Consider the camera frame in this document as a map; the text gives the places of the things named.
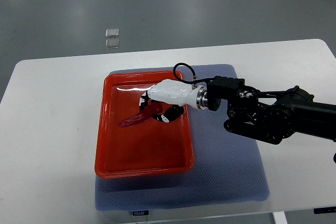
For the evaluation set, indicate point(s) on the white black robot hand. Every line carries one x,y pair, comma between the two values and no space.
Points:
177,94

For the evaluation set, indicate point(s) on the black mat label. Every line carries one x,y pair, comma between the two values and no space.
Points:
140,213

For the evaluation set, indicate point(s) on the black table edge label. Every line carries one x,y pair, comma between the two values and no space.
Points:
326,210

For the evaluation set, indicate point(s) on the white table leg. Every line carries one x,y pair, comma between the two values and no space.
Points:
279,218

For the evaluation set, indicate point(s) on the red pepper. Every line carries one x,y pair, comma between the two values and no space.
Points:
144,114

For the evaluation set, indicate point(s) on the blue-grey textured mat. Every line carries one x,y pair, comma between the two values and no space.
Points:
227,168

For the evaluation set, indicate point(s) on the red plastic tray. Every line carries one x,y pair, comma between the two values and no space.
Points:
148,148

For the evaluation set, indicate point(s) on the upper floor socket cover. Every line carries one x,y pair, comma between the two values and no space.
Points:
112,32

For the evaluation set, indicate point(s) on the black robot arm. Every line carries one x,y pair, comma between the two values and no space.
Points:
270,116

